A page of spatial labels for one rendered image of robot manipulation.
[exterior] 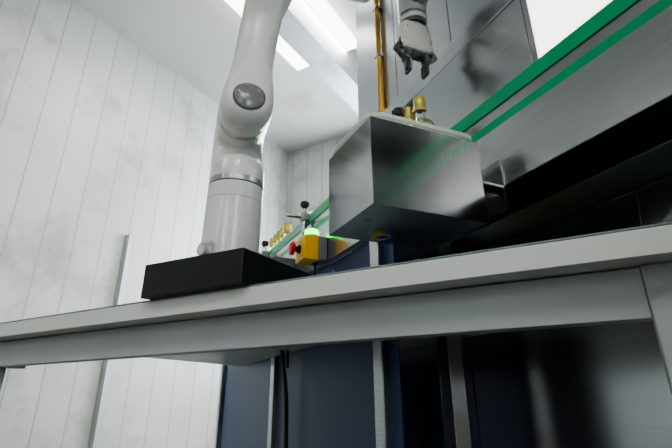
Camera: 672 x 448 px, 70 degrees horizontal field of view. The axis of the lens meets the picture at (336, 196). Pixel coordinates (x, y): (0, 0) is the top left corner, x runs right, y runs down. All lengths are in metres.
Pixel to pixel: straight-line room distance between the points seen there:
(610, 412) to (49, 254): 3.16
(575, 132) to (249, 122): 0.63
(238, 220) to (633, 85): 0.71
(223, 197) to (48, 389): 2.64
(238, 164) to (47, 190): 2.65
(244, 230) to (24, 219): 2.60
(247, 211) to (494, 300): 0.54
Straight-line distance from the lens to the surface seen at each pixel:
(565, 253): 0.65
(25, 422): 3.48
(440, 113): 1.49
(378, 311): 0.76
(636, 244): 0.65
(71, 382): 3.59
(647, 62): 0.80
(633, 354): 1.00
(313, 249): 1.34
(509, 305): 0.70
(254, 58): 1.21
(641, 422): 1.01
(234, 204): 1.01
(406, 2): 1.54
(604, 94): 0.83
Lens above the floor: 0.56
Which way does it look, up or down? 23 degrees up
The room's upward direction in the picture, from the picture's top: straight up
